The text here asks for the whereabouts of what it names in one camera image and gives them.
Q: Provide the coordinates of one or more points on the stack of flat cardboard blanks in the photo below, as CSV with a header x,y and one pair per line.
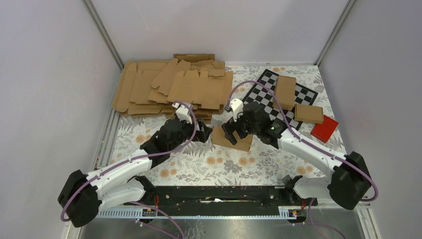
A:
x,y
149,87

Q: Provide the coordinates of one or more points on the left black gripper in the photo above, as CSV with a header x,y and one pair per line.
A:
x,y
201,135

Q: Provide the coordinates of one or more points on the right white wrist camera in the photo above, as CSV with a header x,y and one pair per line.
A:
x,y
236,107

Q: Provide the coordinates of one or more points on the folded cardboard box flat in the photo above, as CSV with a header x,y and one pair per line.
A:
x,y
308,113

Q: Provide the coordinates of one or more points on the grey cable duct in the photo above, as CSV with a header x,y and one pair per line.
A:
x,y
201,212

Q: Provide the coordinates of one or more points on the folded cardboard box upright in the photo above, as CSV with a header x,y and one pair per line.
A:
x,y
285,92

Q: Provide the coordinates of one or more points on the black white checkerboard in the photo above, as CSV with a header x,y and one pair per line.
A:
x,y
303,95

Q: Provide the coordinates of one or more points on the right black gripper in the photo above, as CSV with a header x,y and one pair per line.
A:
x,y
231,126

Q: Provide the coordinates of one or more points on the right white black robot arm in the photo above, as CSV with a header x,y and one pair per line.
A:
x,y
347,177

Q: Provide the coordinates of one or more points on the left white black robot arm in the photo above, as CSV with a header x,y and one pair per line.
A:
x,y
84,195

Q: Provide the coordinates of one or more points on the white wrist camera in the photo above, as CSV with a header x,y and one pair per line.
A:
x,y
183,111
236,107

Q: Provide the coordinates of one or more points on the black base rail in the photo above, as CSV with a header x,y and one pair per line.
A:
x,y
183,196

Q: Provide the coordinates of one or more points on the floral table mat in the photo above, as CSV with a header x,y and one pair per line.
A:
x,y
208,164

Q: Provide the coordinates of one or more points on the red box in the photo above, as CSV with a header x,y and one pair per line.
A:
x,y
323,131

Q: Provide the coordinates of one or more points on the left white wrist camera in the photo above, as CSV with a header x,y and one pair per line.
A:
x,y
183,111

